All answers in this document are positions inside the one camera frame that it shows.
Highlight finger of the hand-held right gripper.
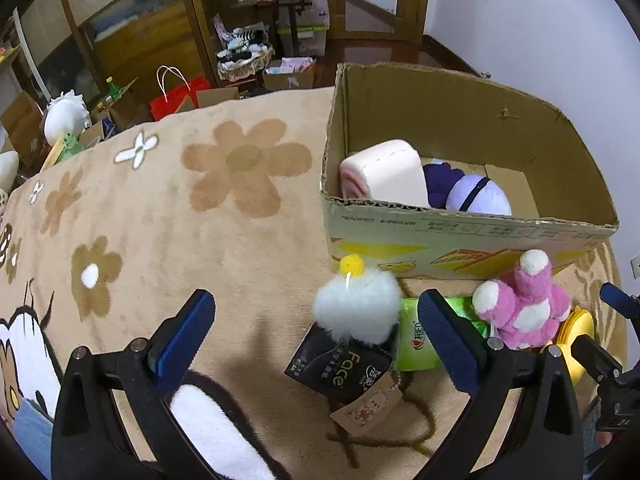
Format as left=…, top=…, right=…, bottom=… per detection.
left=571, top=332, right=626, bottom=386
left=599, top=282, right=640, bottom=321

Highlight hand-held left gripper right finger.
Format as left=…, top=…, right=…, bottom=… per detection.
left=417, top=288, right=586, bottom=480

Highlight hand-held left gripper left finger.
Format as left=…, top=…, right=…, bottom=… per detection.
left=51, top=288, right=217, bottom=480

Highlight green tissue packet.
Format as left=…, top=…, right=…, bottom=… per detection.
left=392, top=296, right=493, bottom=372

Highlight yellow round plush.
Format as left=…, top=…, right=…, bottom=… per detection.
left=542, top=305, right=596, bottom=386

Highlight white fluffy plush yellow pompom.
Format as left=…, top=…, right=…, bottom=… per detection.
left=312, top=255, right=402, bottom=346

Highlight brown paper tag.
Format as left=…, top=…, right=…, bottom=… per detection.
left=330, top=377, right=403, bottom=436

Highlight black tissue packet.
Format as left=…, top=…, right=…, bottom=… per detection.
left=284, top=322, right=396, bottom=406

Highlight beige flower printed blanket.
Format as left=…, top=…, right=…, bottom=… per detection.
left=0, top=85, right=631, bottom=480

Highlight purple white plush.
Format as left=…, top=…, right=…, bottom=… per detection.
left=422, top=157, right=513, bottom=217

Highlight pink white roll cake plush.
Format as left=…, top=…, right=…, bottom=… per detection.
left=340, top=139, right=432, bottom=208

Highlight person's blue clothing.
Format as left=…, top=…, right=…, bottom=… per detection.
left=12, top=402, right=55, bottom=480

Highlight green frog toy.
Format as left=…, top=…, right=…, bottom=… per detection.
left=55, top=132, right=86, bottom=161

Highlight red paper shopping bag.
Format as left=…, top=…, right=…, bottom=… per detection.
left=149, top=66, right=211, bottom=122

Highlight open cardboard box with bottles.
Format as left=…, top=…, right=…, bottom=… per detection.
left=80, top=77, right=151, bottom=148

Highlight cream plush toy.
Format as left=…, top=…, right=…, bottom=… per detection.
left=0, top=150, right=21, bottom=192

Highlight white spiky hair plush doll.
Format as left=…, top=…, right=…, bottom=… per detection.
left=42, top=90, right=92, bottom=148

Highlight stacked brown cardboard boxes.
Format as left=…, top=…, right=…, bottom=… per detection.
left=0, top=91, right=48, bottom=166

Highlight low cardboard box with papers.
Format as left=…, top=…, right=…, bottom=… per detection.
left=262, top=57, right=317, bottom=92

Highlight wicker basket of socks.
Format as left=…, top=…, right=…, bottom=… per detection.
left=216, top=42, right=275, bottom=82

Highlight wooden sliding door wardrobe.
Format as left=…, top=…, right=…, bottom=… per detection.
left=0, top=0, right=217, bottom=126

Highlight clear plastic storage bin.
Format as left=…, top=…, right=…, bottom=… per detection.
left=277, top=22, right=331, bottom=57

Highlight white curved pole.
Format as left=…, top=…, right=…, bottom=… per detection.
left=12, top=7, right=51, bottom=103

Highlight small dark side table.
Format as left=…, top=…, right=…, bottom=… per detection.
left=234, top=0, right=328, bottom=56

